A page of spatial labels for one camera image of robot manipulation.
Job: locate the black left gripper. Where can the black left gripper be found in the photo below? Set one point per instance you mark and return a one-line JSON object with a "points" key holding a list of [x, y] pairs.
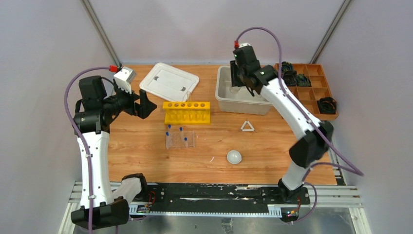
{"points": [[134, 103]]}

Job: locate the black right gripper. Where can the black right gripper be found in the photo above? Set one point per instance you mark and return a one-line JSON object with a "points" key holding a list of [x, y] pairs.
{"points": [[235, 81]]}

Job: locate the clear acrylic tube rack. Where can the clear acrylic tube rack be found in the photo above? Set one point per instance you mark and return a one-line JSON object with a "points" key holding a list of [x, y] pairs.
{"points": [[176, 142]]}

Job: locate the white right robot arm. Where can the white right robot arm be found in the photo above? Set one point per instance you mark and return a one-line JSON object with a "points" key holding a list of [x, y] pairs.
{"points": [[311, 133]]}

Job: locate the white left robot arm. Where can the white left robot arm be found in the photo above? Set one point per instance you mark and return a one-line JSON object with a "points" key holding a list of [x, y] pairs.
{"points": [[100, 207]]}

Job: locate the white plastic bin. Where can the white plastic bin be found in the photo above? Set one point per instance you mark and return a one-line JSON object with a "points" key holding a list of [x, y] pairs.
{"points": [[242, 102]]}

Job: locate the yellow test tube rack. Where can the yellow test tube rack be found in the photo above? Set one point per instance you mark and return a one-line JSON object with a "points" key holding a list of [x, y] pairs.
{"points": [[187, 113]]}

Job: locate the white plastic bin lid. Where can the white plastic bin lid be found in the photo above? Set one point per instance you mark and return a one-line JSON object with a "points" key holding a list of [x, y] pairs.
{"points": [[169, 83]]}

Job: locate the white clay triangle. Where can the white clay triangle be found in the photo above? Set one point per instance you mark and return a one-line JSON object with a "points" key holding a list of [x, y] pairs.
{"points": [[247, 127]]}

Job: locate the wooden compartment tray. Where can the wooden compartment tray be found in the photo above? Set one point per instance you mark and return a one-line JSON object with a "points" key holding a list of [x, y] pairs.
{"points": [[308, 96]]}

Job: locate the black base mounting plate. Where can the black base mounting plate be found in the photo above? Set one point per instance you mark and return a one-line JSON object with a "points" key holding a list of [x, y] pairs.
{"points": [[194, 198]]}

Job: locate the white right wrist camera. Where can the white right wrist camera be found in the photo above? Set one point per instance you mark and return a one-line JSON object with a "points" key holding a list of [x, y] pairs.
{"points": [[244, 45]]}

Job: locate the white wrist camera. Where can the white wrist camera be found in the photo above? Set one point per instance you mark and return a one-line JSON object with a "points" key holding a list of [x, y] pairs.
{"points": [[244, 45], [124, 78]]}

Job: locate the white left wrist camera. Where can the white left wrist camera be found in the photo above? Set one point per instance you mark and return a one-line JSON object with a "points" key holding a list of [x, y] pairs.
{"points": [[124, 78]]}

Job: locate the dark green ring part top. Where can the dark green ring part top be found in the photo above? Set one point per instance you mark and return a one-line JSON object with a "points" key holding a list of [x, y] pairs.
{"points": [[287, 66]]}

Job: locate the dark green ring part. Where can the dark green ring part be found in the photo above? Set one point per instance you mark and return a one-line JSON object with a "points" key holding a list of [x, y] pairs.
{"points": [[287, 66], [303, 81]]}

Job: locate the dark green ring part right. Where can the dark green ring part right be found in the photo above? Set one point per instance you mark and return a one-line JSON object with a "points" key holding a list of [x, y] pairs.
{"points": [[303, 81]]}

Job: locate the black ring part on tray edge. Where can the black ring part on tray edge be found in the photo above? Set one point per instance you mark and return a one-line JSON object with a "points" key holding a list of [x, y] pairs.
{"points": [[327, 105]]}

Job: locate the aluminium frame rail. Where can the aluminium frame rail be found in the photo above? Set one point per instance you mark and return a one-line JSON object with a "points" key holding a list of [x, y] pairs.
{"points": [[333, 209]]}

